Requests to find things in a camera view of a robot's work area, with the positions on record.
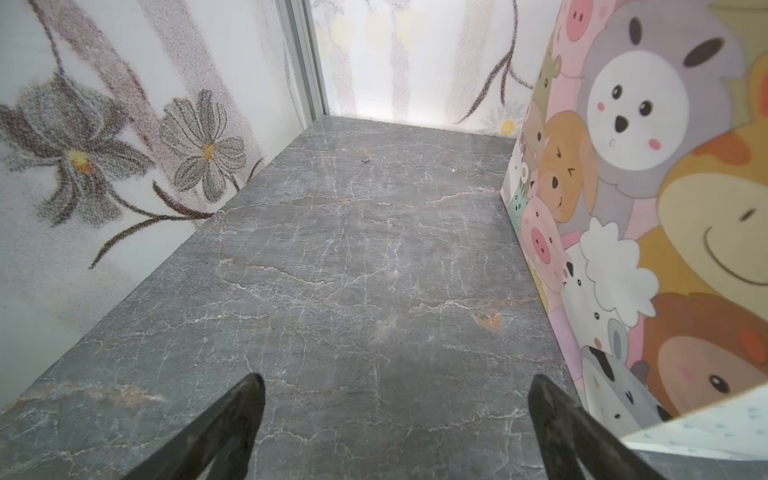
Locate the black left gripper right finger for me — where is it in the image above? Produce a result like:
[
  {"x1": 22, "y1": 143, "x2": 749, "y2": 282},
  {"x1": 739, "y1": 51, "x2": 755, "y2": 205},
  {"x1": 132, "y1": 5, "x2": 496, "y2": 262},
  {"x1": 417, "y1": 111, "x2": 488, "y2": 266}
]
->
[{"x1": 528, "y1": 374, "x2": 663, "y2": 480}]

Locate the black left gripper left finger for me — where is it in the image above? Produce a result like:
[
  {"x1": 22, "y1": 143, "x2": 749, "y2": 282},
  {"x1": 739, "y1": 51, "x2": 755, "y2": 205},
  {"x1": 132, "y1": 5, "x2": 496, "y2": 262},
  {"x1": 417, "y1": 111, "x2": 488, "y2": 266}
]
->
[{"x1": 125, "y1": 373, "x2": 266, "y2": 479}]

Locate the cartoon animal paper bag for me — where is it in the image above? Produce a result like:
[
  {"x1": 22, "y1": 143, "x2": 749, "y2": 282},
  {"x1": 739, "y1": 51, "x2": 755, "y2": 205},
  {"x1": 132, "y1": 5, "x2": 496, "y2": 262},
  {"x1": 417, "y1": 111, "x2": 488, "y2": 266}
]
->
[{"x1": 502, "y1": 0, "x2": 767, "y2": 461}]

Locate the aluminium left corner post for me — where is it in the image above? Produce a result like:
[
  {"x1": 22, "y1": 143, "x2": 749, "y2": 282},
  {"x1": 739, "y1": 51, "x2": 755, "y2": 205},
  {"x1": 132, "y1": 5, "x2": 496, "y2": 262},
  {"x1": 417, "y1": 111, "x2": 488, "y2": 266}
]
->
[{"x1": 275, "y1": 0, "x2": 329, "y2": 124}]

